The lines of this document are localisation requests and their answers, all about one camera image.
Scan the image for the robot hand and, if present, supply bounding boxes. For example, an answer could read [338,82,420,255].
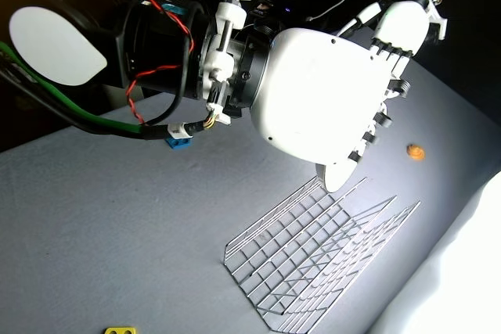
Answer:
[249,27,413,166]
[337,0,431,77]

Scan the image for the orange ridged cone toy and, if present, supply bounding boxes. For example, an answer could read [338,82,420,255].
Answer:
[405,143,427,162]

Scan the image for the blue pentagon block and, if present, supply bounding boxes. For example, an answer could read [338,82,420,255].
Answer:
[167,136,193,151]

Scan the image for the grey table cloth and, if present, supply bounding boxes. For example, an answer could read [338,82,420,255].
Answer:
[0,24,501,334]

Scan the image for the wire dish rack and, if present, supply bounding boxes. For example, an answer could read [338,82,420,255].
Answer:
[222,175,422,331]

